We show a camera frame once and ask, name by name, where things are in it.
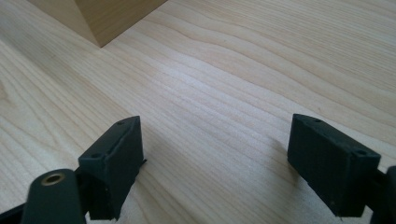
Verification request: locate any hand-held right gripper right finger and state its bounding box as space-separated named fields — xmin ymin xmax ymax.
xmin=287 ymin=113 xmax=382 ymax=218

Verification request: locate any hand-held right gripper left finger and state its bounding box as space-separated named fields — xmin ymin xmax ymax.
xmin=78 ymin=115 xmax=145 ymax=221

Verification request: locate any light wooden box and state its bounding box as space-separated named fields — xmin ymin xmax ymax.
xmin=27 ymin=0 xmax=169 ymax=49

